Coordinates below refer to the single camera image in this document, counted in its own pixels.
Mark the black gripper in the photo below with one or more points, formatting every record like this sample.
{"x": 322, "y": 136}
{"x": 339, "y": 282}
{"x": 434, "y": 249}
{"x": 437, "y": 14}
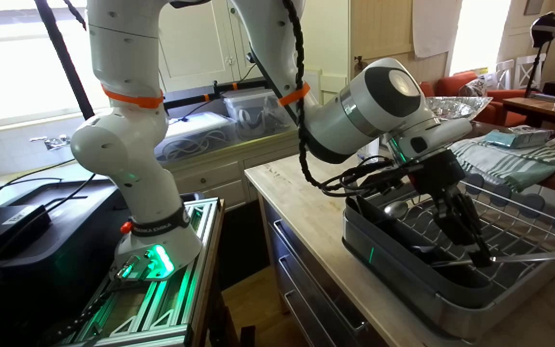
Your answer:
{"x": 441, "y": 174}

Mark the silver table knife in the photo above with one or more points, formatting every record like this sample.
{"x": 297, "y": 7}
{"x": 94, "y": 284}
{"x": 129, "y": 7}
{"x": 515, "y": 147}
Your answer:
{"x": 540, "y": 257}

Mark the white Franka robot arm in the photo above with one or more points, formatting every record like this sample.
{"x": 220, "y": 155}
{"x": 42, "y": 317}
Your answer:
{"x": 120, "y": 147}

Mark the metal dish drying rack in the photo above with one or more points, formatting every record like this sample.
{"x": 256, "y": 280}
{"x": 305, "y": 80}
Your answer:
{"x": 418, "y": 302}

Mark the counter drawer cabinet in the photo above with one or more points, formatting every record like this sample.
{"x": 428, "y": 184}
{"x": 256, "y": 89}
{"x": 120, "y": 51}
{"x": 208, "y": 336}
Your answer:
{"x": 308, "y": 271}

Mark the striped kitchen towels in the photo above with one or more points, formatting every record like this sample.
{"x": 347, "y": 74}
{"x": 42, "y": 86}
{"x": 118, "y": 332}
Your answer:
{"x": 515, "y": 165}

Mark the teal box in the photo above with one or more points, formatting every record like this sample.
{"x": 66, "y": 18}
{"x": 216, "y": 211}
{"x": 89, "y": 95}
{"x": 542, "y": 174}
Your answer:
{"x": 518, "y": 138}

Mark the aluminium foil tray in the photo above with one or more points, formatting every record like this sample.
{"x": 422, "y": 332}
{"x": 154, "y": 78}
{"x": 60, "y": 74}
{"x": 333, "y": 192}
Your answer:
{"x": 463, "y": 107}

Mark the red couch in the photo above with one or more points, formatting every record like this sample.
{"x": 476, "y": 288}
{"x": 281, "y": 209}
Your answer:
{"x": 457, "y": 84}

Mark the small pump dispenser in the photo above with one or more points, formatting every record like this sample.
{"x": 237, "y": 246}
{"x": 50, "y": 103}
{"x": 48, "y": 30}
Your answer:
{"x": 358, "y": 64}

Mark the black lamp on stand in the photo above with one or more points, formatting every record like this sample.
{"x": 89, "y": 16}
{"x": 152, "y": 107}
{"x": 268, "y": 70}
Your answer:
{"x": 547, "y": 30}

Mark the clear plastic storage bin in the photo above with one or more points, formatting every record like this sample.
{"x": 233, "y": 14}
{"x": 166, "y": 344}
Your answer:
{"x": 193, "y": 138}
{"x": 251, "y": 113}

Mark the white low cabinet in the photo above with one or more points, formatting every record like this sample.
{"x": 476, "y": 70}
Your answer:
{"x": 225, "y": 174}

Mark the black rod with orange clamps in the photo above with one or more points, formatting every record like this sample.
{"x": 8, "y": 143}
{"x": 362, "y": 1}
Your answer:
{"x": 200, "y": 97}

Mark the aluminium extrusion robot stand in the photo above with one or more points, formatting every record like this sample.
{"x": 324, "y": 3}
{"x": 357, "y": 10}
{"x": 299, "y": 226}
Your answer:
{"x": 162, "y": 309}

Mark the large black equipment case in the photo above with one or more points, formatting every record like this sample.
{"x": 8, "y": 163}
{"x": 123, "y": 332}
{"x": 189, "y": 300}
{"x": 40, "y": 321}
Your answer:
{"x": 46, "y": 276}

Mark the black slanted pole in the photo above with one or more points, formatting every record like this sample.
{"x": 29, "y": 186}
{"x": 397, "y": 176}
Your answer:
{"x": 66, "y": 64}

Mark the small black box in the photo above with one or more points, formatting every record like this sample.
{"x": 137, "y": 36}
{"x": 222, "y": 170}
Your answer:
{"x": 8, "y": 228}

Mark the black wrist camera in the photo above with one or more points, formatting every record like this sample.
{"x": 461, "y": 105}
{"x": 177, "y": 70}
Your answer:
{"x": 385, "y": 178}

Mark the white paper on wall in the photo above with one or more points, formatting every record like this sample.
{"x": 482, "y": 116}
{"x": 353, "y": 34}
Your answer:
{"x": 434, "y": 26}

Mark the white wall cabinet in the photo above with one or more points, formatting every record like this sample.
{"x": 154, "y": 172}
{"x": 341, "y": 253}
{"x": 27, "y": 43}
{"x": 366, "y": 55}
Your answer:
{"x": 193, "y": 51}

